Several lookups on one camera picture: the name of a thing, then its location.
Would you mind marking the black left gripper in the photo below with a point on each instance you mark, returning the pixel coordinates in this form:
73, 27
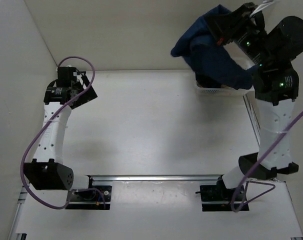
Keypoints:
88, 95

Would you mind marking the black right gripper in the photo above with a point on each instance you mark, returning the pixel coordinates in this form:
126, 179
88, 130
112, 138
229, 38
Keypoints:
225, 26

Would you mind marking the dark blue denim trousers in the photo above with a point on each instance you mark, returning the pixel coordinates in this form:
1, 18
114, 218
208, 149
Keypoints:
211, 63

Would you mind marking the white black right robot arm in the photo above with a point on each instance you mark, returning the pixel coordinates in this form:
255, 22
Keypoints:
276, 86

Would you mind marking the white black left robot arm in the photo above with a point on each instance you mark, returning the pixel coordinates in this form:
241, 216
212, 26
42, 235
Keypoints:
46, 171

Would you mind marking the white plastic perforated basket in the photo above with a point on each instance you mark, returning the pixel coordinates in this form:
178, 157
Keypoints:
227, 91

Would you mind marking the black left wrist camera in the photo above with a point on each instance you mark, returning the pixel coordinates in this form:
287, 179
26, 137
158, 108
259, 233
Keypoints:
66, 76

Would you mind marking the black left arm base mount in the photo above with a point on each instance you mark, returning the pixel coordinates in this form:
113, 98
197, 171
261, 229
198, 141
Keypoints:
99, 198

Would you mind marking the aluminium table edge rail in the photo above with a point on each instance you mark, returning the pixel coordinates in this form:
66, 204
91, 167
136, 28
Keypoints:
154, 178

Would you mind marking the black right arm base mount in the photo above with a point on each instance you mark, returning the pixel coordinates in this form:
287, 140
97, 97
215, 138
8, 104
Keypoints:
215, 197

